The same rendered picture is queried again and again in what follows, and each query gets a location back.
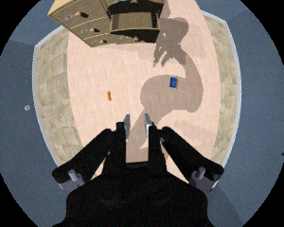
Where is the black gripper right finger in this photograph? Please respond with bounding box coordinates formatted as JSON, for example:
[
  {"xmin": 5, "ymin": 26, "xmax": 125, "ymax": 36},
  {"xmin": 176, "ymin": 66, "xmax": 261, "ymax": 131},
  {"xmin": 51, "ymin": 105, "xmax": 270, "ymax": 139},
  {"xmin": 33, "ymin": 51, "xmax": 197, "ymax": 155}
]
[{"xmin": 144, "ymin": 113, "xmax": 224, "ymax": 206}]

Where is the dark brown wooden chest of drawers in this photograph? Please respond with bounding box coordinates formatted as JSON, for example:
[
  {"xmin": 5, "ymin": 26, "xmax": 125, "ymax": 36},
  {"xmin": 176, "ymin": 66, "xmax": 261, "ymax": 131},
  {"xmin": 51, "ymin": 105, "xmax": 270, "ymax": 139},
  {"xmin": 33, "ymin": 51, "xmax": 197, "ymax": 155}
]
[{"xmin": 47, "ymin": 0, "xmax": 166, "ymax": 48}]

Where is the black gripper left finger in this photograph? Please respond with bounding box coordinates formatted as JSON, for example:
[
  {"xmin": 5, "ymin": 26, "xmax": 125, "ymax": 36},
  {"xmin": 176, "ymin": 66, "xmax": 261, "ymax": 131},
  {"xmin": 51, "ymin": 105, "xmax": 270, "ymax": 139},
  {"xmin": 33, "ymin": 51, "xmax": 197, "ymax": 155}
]
[{"xmin": 52, "ymin": 114, "xmax": 131, "ymax": 206}]

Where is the tan wooden drawer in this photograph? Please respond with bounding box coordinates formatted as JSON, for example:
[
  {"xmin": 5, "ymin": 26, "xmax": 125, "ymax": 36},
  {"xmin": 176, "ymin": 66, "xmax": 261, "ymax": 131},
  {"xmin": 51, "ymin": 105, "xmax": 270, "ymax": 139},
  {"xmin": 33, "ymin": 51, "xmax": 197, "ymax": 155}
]
[
  {"xmin": 83, "ymin": 32, "xmax": 115, "ymax": 47},
  {"xmin": 51, "ymin": 0, "xmax": 107, "ymax": 27},
  {"xmin": 110, "ymin": 12, "xmax": 160, "ymax": 44},
  {"xmin": 70, "ymin": 16, "xmax": 111, "ymax": 39},
  {"xmin": 105, "ymin": 0, "xmax": 162, "ymax": 14}
]

